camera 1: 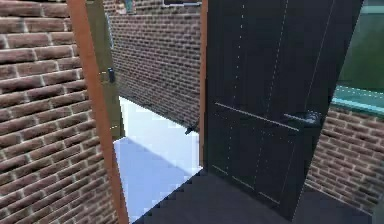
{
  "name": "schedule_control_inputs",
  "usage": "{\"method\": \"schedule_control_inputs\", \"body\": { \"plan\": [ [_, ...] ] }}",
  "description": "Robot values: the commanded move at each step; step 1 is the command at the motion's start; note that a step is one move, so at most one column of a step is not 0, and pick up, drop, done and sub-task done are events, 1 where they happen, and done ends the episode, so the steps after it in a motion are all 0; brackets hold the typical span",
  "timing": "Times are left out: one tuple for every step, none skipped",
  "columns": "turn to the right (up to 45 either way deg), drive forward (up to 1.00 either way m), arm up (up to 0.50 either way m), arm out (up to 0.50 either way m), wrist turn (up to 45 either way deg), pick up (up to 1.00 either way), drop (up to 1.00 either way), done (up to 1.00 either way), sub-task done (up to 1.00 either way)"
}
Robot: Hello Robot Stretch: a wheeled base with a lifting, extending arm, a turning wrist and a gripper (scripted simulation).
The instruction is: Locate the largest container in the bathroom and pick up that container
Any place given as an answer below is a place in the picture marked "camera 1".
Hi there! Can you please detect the green glass window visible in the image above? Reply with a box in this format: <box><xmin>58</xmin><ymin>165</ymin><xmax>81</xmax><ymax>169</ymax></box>
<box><xmin>331</xmin><ymin>0</ymin><xmax>384</xmax><ymax>116</ymax></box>

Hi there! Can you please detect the small black door handle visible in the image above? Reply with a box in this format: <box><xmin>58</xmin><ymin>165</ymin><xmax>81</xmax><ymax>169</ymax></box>
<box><xmin>184</xmin><ymin>125</ymin><xmax>200</xmax><ymax>136</ymax></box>

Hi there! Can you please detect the olive green room door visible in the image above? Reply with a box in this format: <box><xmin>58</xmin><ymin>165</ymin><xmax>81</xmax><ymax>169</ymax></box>
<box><xmin>85</xmin><ymin>0</ymin><xmax>126</xmax><ymax>141</ymax></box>

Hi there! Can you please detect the black room door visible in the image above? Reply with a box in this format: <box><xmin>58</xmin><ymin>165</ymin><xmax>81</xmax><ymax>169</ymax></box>
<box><xmin>203</xmin><ymin>0</ymin><xmax>365</xmax><ymax>222</ymax></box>

